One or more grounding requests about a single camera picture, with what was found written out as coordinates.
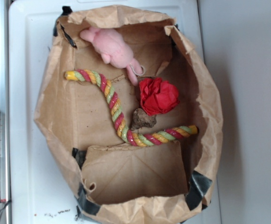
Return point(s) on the brown rock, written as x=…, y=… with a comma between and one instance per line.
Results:
x=142, y=119

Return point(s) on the pink plush bunny toy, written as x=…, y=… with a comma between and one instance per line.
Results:
x=113, y=50

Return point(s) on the brown paper bag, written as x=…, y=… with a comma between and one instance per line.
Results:
x=159, y=175

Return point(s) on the white plastic tray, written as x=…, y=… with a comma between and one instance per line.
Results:
x=38, y=190

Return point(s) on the crumpled red paper ball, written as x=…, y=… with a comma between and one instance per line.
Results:
x=158, y=96

